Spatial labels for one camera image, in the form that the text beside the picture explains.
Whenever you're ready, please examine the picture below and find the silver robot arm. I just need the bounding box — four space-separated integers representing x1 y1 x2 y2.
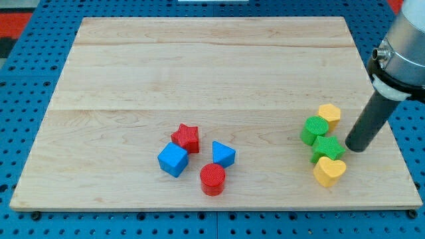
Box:
367 0 424 102

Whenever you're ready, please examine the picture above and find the light wooden board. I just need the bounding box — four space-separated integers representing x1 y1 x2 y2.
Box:
10 17 422 212

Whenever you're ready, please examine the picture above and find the blue triangle block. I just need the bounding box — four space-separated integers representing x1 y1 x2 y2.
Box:
212 141 236 168

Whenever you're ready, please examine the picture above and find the red star block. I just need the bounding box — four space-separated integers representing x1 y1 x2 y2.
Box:
171 123 200 154

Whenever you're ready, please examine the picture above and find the red cylinder block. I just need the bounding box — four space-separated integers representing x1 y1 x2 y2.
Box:
200 163 226 196

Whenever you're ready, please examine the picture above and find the blue cube block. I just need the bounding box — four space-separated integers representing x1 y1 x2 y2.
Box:
157 142 189 177

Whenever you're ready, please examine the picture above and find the green cylinder block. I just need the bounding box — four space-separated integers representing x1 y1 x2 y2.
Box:
300 116 329 146

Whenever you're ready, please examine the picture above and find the green star block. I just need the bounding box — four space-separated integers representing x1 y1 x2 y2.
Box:
310 136 345 163

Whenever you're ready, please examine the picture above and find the yellow hexagon block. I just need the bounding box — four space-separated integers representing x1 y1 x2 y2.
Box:
317 104 341 131

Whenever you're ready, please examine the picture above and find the yellow heart block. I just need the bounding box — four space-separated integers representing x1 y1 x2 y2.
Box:
313 156 347 187

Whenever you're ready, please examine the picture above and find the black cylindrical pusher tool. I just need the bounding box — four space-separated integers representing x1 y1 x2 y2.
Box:
345 91 400 153

